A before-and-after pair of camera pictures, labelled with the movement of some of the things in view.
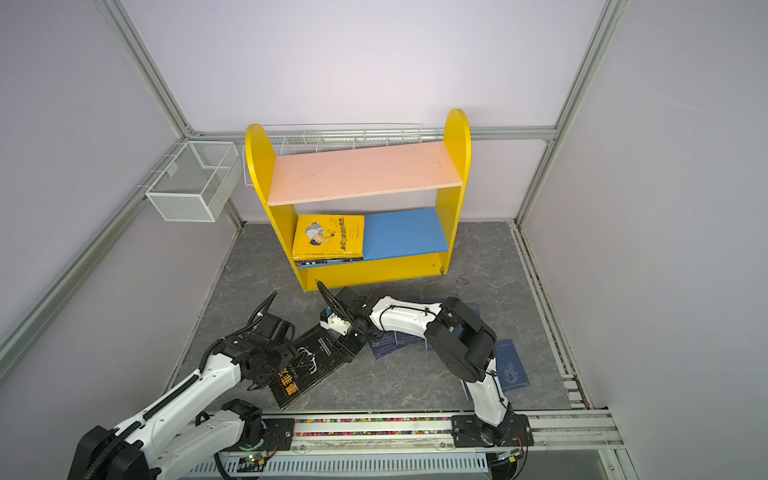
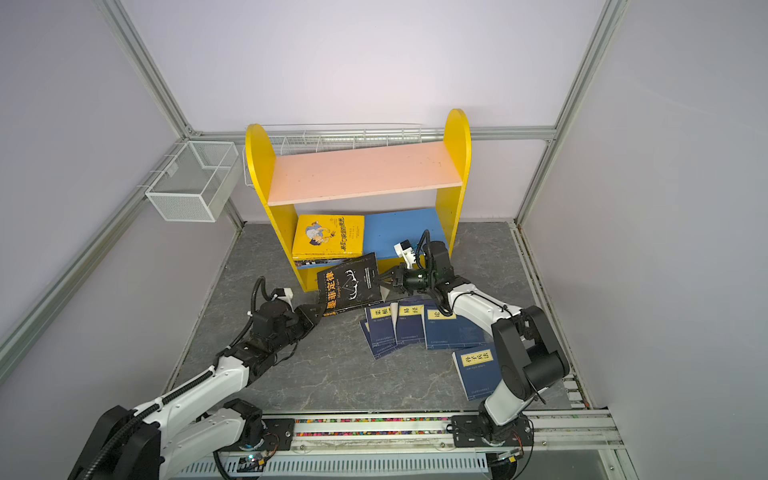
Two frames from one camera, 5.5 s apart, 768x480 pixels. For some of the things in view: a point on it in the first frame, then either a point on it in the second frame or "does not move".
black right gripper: [347, 350] → [396, 281]
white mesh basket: [195, 185] does not move
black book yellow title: [316, 355] → [350, 284]
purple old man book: [303, 263] does not move
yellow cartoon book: [329, 236] does not move
